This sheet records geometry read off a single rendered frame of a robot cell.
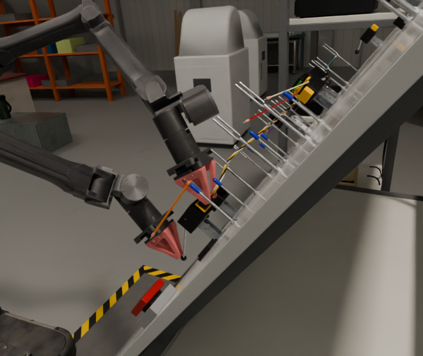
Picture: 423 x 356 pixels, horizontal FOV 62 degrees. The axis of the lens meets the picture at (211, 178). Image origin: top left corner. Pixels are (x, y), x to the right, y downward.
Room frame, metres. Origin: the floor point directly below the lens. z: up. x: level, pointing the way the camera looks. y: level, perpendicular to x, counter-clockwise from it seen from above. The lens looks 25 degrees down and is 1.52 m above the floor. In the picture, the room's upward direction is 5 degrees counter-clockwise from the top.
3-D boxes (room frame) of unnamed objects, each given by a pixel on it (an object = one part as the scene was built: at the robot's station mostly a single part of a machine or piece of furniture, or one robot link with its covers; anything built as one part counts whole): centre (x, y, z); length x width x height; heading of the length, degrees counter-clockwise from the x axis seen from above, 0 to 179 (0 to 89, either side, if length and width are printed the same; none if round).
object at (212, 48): (4.38, -0.14, 0.78); 0.79 x 0.67 x 1.55; 156
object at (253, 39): (6.62, -0.78, 0.75); 0.74 x 0.62 x 1.49; 66
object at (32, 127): (4.64, 2.46, 0.43); 0.91 x 0.71 x 0.86; 69
